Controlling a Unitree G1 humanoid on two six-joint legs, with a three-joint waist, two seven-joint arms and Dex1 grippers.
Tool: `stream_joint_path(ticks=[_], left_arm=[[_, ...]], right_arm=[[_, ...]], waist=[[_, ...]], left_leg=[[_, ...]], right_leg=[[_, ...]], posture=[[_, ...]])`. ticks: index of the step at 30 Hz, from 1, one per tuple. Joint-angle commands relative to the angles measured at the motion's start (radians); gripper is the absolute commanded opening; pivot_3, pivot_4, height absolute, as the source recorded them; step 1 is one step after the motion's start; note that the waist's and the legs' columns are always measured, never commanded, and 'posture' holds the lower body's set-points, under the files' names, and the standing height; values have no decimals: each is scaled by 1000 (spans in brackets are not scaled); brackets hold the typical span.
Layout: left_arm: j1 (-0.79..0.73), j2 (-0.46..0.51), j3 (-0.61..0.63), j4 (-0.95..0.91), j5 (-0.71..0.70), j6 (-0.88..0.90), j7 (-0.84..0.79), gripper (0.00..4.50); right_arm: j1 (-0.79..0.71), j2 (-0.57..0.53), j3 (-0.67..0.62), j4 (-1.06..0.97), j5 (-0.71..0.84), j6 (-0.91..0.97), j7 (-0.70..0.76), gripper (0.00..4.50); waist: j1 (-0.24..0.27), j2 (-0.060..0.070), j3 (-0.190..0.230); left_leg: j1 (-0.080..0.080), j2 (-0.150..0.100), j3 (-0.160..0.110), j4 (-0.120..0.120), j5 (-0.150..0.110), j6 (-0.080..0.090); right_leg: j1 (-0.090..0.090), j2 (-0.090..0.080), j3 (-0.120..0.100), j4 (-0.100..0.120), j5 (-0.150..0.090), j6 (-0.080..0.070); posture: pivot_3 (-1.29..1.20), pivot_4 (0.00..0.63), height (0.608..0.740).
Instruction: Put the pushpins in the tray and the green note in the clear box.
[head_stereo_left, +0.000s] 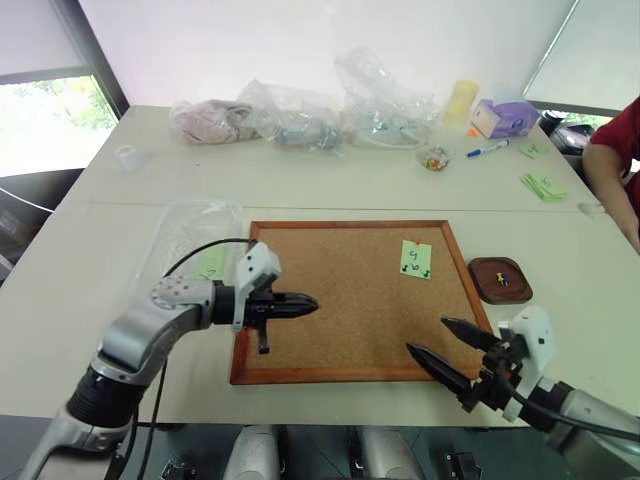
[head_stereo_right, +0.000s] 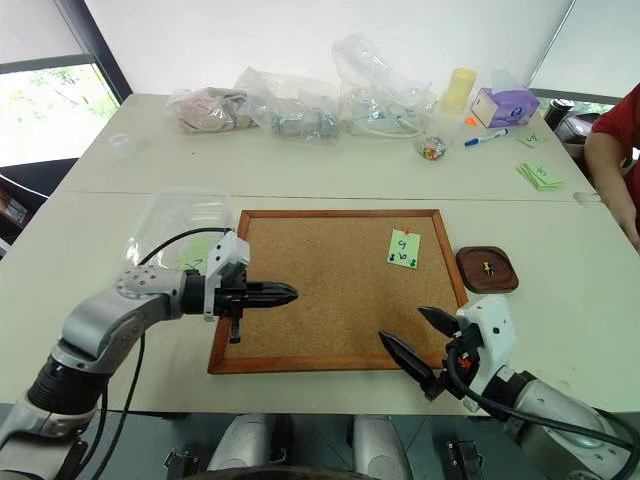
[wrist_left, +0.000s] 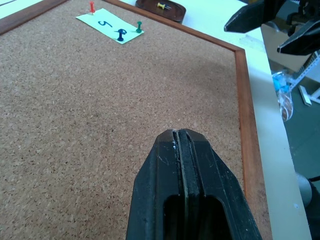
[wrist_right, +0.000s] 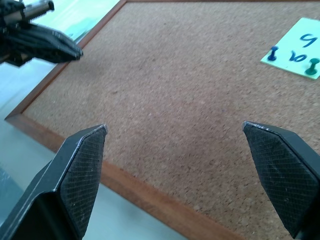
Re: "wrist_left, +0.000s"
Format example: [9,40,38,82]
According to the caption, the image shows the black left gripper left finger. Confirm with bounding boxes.
[125,129,188,240]

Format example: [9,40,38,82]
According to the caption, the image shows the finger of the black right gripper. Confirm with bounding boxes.
[223,0,270,34]
[276,18,320,57]

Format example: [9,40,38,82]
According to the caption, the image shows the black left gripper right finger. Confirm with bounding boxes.
[177,128,263,240]

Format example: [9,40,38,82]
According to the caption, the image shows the pale green paper note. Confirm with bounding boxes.
[75,8,145,45]

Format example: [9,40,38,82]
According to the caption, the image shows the beige cardboard box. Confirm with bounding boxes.
[260,21,316,73]

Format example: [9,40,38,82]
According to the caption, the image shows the white perforated metal rack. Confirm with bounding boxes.
[289,49,320,106]

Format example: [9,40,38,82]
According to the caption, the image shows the clear plastic bag with contents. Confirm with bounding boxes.
[271,70,295,123]

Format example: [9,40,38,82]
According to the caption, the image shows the dark brown wooden tray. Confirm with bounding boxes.
[135,0,187,25]

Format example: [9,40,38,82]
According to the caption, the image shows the cork board with wooden frame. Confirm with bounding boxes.
[0,0,273,240]

